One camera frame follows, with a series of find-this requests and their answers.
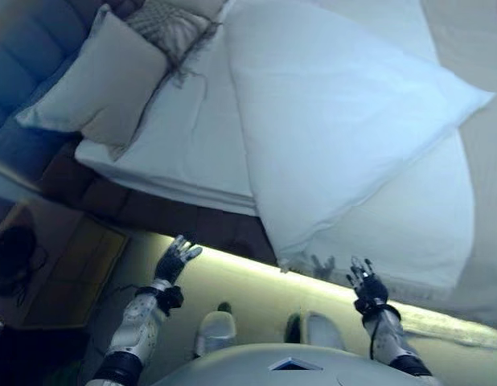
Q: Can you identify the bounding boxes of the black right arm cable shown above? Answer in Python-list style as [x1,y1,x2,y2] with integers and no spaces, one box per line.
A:
[368,313,384,359]

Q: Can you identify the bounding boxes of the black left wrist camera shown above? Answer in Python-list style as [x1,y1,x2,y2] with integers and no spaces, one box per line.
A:
[155,285,185,317]

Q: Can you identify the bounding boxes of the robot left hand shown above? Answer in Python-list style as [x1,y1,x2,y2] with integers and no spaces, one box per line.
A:
[154,235,203,285]

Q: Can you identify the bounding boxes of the silver right robot leg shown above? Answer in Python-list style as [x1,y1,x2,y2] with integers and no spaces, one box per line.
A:
[284,310,346,351]

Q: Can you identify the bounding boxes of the wooden nightstand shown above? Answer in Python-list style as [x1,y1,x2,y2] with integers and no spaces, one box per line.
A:
[0,199,131,329]

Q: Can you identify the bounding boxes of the fringed knitted cushion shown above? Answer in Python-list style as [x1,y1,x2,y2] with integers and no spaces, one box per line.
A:
[125,0,224,85]

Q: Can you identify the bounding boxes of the black floor box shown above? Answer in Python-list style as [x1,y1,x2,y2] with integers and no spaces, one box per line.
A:
[0,321,88,386]

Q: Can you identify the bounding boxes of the silver robot leg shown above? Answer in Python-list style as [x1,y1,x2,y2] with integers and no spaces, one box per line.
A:
[194,302,237,359]
[284,310,346,351]

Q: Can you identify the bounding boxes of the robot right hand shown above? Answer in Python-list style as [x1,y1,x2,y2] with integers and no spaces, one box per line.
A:
[345,256,390,313]

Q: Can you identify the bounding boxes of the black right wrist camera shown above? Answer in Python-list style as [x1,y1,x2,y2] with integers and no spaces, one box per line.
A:
[354,297,388,315]

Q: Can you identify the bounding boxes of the white duvet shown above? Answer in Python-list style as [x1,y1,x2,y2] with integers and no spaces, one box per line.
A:
[223,0,497,290]

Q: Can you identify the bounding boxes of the grey robot torso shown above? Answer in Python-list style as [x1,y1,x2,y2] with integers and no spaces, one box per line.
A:
[150,341,438,386]

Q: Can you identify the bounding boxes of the silver left robot leg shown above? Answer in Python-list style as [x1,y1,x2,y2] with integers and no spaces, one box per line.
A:
[194,302,237,359]

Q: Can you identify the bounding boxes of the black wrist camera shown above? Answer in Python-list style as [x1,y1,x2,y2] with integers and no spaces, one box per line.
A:
[155,285,185,317]
[354,297,388,315]

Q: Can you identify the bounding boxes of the large beige pillow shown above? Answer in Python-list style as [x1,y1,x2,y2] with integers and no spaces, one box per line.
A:
[14,4,169,150]

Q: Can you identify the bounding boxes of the brown upholstered bed frame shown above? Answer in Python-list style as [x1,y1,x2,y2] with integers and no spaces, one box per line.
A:
[35,136,284,266]

